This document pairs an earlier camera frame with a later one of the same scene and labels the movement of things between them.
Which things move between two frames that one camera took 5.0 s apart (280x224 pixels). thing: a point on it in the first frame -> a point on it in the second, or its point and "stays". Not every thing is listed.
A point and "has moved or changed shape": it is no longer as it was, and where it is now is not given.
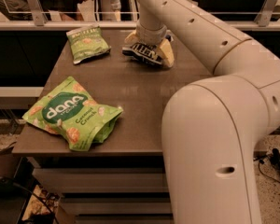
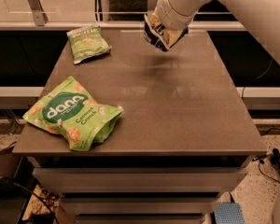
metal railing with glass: x=57 y=7 stays
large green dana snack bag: x=70 y=114 stays
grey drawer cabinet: x=105 y=189 stays
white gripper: x=150 y=35 -> x=168 y=13
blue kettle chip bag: x=147 y=52 has moved or changed shape
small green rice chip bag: x=87 y=43 stays
